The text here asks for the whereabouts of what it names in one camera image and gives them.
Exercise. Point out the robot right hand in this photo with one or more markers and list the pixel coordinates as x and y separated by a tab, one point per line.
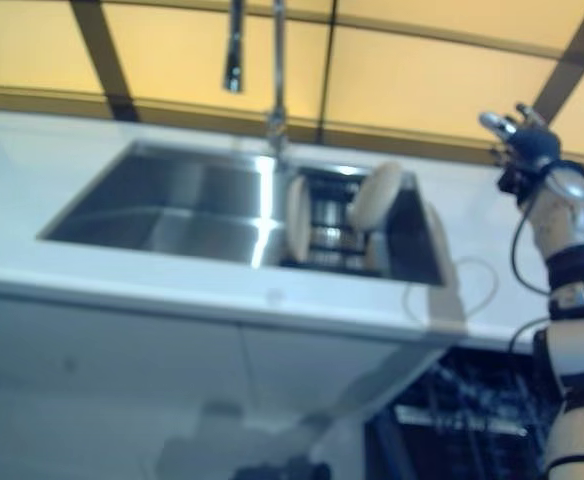
534	142

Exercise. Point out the cream round plate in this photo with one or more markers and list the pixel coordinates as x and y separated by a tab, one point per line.
374	197
298	220

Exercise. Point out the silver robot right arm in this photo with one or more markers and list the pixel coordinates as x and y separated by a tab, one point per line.
572	220

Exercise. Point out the black dish drying rack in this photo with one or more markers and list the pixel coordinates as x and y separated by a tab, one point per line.
332	220

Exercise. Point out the chrome kitchen faucet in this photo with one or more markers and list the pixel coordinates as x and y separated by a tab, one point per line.
278	75

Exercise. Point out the white glossy cabinet door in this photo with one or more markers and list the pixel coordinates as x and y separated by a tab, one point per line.
97	380
312	370

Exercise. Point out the stainless steel sink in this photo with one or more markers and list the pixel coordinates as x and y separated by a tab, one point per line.
172	200

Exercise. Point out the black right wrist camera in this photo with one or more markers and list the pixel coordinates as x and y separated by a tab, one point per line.
514	182

